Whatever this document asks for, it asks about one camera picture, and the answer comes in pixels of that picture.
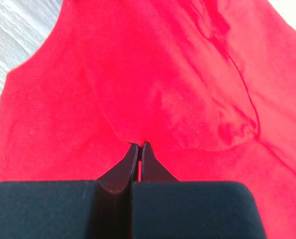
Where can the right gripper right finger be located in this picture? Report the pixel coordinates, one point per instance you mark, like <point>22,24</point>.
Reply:
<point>152,170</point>

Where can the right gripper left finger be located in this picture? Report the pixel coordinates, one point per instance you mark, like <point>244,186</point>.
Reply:
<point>118,178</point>

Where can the red t shirt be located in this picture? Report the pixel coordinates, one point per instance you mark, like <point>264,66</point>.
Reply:
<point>211,84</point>

